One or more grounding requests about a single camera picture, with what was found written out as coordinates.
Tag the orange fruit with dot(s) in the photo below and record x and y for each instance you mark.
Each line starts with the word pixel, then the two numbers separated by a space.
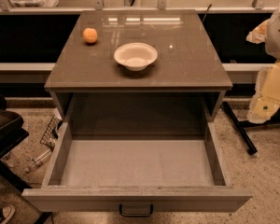
pixel 90 35

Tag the black white sneaker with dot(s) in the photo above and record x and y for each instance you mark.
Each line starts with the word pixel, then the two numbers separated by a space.
pixel 6 214

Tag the brown drawer cabinet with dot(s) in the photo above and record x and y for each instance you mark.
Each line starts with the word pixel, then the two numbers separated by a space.
pixel 165 62

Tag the grey top drawer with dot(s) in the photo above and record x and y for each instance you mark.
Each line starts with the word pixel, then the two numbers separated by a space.
pixel 137 154

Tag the black metal stand leg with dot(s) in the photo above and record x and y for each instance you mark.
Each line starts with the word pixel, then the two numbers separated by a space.
pixel 242 125

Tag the wire mesh basket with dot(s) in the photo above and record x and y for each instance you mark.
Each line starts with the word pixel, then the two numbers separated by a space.
pixel 51 134

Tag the clear plastic bottle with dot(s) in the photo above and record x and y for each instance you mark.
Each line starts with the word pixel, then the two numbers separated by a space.
pixel 39 161

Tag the white paper bowl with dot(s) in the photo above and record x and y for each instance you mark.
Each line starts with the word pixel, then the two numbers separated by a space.
pixel 135 56

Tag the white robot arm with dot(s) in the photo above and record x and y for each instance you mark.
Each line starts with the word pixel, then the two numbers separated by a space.
pixel 266 100

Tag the dark chair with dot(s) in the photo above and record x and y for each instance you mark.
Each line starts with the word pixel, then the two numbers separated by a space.
pixel 11 134

